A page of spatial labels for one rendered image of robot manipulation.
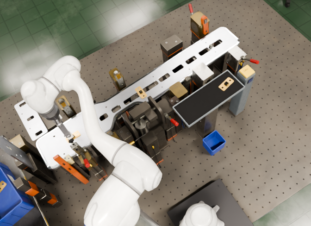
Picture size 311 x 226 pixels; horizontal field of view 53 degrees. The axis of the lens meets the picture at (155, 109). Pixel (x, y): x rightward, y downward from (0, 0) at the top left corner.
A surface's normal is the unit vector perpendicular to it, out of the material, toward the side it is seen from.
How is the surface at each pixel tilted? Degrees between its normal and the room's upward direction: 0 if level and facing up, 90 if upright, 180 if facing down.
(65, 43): 0
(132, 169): 9
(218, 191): 2
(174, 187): 0
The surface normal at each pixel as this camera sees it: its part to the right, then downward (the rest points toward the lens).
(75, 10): -0.10, -0.45
